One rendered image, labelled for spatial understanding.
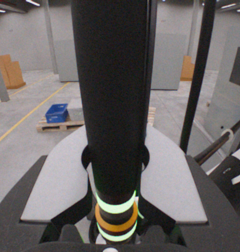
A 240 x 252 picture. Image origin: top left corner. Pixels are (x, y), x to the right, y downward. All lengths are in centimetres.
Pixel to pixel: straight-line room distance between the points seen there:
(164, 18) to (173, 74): 738
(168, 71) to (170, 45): 90
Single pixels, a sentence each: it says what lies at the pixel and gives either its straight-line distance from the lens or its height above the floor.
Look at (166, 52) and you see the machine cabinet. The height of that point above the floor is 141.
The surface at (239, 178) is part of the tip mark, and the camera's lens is 30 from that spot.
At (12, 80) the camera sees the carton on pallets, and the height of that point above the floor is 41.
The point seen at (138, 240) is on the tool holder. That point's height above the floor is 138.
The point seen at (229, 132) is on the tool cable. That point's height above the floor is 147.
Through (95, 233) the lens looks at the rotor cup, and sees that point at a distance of 45.
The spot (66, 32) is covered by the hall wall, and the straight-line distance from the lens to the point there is 1292.
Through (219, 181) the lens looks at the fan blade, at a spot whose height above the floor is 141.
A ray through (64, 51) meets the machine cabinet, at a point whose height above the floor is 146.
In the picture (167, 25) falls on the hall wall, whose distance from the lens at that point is 1276.
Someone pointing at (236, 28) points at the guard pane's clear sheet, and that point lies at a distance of 119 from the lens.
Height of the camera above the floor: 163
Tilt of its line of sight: 31 degrees down
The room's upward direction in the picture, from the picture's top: straight up
